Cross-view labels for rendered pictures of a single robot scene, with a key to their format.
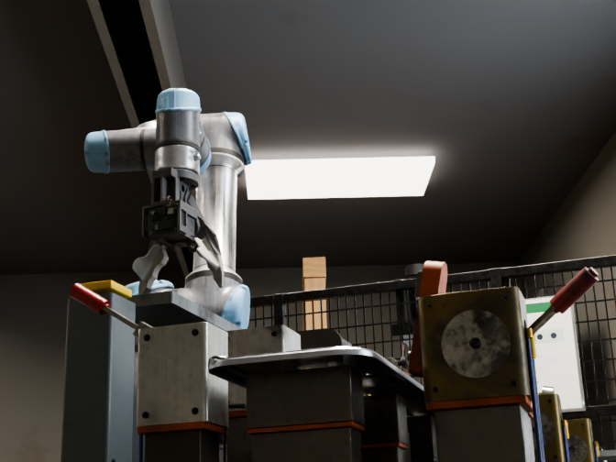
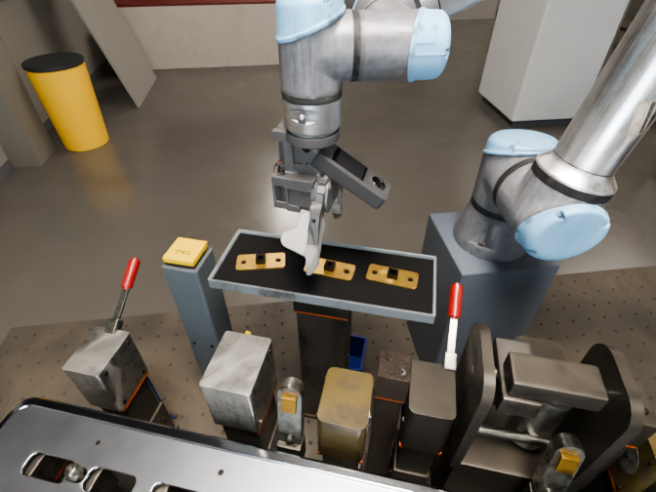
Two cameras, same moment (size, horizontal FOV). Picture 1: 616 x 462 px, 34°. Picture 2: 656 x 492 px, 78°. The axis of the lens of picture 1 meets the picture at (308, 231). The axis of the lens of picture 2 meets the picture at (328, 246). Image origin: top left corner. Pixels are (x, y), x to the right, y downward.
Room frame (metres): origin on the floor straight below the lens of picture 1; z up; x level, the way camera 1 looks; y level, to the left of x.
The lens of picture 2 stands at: (1.54, -0.29, 1.64)
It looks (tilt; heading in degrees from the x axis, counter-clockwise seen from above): 41 degrees down; 84
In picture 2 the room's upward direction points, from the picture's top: straight up
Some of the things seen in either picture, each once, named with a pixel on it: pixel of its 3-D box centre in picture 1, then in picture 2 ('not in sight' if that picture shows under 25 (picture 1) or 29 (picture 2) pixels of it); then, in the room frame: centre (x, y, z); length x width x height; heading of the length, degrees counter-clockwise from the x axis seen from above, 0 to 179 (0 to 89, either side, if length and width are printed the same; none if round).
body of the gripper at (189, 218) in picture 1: (174, 210); (308, 167); (1.56, 0.22, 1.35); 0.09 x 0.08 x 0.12; 158
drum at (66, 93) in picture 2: not in sight; (71, 103); (-0.27, 3.24, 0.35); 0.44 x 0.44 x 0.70
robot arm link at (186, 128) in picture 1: (178, 124); (313, 46); (1.57, 0.22, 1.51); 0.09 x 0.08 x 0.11; 177
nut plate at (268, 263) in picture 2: not in sight; (261, 259); (1.48, 0.24, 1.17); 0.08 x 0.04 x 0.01; 179
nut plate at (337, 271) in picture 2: not in sight; (329, 266); (1.59, 0.21, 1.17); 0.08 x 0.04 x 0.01; 158
